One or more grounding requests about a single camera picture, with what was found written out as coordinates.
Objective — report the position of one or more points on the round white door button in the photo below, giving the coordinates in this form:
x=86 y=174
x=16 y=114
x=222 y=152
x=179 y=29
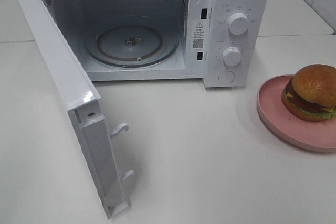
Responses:
x=226 y=77

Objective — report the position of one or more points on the white microwave knob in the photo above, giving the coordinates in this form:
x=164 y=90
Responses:
x=238 y=23
x=232 y=56

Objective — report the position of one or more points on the white microwave door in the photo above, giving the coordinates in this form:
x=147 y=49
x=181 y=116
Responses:
x=81 y=100

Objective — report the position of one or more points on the burger with lettuce and cheese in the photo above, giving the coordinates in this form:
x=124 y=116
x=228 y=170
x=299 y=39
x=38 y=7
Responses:
x=310 y=93

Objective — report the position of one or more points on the pink speckled plate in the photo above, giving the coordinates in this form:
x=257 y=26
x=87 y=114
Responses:
x=313 y=136

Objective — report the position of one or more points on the glass microwave turntable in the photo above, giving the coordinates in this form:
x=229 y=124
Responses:
x=131 y=41

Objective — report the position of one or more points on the white microwave oven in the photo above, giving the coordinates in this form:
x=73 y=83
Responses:
x=201 y=25

